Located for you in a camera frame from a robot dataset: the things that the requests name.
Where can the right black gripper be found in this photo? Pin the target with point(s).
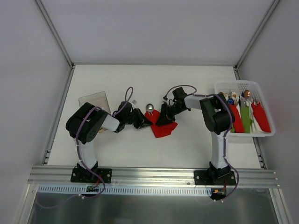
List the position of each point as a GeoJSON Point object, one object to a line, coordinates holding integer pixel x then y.
{"type": "Point", "coordinates": [168, 112]}

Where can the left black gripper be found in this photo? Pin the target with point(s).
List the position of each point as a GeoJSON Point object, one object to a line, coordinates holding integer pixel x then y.
{"type": "Point", "coordinates": [137, 117]}

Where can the red paper napkin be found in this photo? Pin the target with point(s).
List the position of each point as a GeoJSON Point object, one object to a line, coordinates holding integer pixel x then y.
{"type": "Point", "coordinates": [159, 131]}

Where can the silver spoon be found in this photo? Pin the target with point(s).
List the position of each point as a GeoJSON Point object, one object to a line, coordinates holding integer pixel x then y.
{"type": "Point", "coordinates": [150, 108]}

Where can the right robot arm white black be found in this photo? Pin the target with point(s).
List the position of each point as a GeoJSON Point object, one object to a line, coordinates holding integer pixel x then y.
{"type": "Point", "coordinates": [218, 119]}

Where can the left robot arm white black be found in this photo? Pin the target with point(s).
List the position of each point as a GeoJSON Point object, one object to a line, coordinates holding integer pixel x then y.
{"type": "Point", "coordinates": [84, 125]}

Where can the green rolled napkin left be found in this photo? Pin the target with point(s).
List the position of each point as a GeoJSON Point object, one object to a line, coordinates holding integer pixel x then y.
{"type": "Point", "coordinates": [232, 129]}

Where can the green rolled napkin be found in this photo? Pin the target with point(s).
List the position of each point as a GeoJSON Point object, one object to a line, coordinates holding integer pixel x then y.
{"type": "Point", "coordinates": [245, 117]}
{"type": "Point", "coordinates": [232, 129]}

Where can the red rolled napkin left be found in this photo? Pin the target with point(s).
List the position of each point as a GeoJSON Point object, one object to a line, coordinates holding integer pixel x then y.
{"type": "Point", "coordinates": [238, 125]}

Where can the red rolled napkin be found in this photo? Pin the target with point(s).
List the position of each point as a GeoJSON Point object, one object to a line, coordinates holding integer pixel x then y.
{"type": "Point", "coordinates": [261, 117]}
{"type": "Point", "coordinates": [238, 125]}

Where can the green rolled napkin middle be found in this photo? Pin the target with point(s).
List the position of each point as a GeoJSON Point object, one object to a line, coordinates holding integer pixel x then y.
{"type": "Point", "coordinates": [245, 117]}

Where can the white rolled napkin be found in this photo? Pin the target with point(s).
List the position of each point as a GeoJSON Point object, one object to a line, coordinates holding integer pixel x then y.
{"type": "Point", "coordinates": [255, 127]}

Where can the red rolled napkin right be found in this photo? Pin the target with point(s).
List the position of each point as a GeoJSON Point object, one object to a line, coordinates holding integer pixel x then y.
{"type": "Point", "coordinates": [261, 117]}

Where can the clear acrylic utensil box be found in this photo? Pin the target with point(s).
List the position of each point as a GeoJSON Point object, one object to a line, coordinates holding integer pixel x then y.
{"type": "Point", "coordinates": [97, 99]}

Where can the copper spoon in basket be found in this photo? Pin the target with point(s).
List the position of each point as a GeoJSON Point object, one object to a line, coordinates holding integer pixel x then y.
{"type": "Point", "coordinates": [246, 94]}

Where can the white plastic basket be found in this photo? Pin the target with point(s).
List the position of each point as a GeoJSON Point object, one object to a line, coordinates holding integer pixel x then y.
{"type": "Point", "coordinates": [234, 93]}

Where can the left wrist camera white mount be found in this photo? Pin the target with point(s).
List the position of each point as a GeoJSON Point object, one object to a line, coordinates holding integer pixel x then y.
{"type": "Point", "coordinates": [133, 103]}

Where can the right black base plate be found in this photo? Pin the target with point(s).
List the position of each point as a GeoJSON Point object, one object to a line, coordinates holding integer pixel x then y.
{"type": "Point", "coordinates": [203, 177]}

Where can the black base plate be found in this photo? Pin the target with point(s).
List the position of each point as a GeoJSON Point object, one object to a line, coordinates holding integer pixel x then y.
{"type": "Point", "coordinates": [106, 175]}
{"type": "Point", "coordinates": [203, 177]}

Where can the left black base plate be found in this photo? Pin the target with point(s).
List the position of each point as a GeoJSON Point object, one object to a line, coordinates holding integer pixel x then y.
{"type": "Point", "coordinates": [106, 175]}

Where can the aluminium rail front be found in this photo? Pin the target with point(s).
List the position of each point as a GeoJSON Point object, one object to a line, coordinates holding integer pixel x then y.
{"type": "Point", "coordinates": [155, 177]}

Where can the white slotted cable duct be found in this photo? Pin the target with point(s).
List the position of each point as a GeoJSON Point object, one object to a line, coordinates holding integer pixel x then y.
{"type": "Point", "coordinates": [126, 190]}

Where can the left aluminium frame post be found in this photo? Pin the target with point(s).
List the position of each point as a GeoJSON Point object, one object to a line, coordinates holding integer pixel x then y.
{"type": "Point", "coordinates": [42, 9]}

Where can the aluminium frame post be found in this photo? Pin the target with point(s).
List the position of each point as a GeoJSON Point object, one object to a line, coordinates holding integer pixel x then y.
{"type": "Point", "coordinates": [42, 9]}
{"type": "Point", "coordinates": [261, 26]}

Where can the right aluminium frame post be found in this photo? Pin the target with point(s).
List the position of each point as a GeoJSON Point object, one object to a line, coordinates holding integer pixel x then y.
{"type": "Point", "coordinates": [261, 26]}

